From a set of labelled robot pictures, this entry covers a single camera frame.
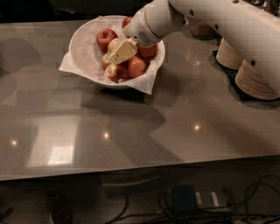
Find white paper liner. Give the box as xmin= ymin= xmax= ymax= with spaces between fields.
xmin=59 ymin=15 xmax=165 ymax=95

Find small red apple left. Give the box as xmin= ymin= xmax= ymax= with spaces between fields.
xmin=101 ymin=53 xmax=111 ymax=69

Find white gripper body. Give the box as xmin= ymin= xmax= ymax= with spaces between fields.
xmin=127 ymin=6 xmax=163 ymax=47

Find black mat under stacks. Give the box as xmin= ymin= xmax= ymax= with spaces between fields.
xmin=217 ymin=61 xmax=269 ymax=102

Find red-yellow apple front left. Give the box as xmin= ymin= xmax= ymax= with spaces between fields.
xmin=104 ymin=64 xmax=129 ymax=83

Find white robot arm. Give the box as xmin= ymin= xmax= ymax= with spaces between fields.
xmin=108 ymin=0 xmax=280 ymax=93

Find red apple back left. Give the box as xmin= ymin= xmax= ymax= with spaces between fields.
xmin=96 ymin=29 xmax=117 ymax=52

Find glass jar with grains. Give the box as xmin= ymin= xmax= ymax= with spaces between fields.
xmin=191 ymin=23 xmax=217 ymax=40

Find yellow-green apple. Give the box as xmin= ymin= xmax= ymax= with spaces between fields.
xmin=108 ymin=38 xmax=123 ymax=53

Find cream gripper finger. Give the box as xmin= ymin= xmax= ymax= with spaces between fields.
xmin=107 ymin=38 xmax=137 ymax=65

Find red apple front right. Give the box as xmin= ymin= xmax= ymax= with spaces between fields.
xmin=127 ymin=56 xmax=146 ymax=78

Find red apple top back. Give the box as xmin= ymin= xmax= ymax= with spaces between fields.
xmin=122 ymin=17 xmax=132 ymax=28

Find stack of paper bowls front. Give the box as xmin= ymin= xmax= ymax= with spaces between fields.
xmin=234 ymin=60 xmax=280 ymax=101

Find dark power adapter box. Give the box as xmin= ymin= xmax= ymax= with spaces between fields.
xmin=171 ymin=185 xmax=198 ymax=212

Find black cables on floor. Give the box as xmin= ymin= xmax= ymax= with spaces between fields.
xmin=104 ymin=174 xmax=280 ymax=224

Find white bowl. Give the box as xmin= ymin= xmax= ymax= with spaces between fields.
xmin=68 ymin=15 xmax=166 ymax=90

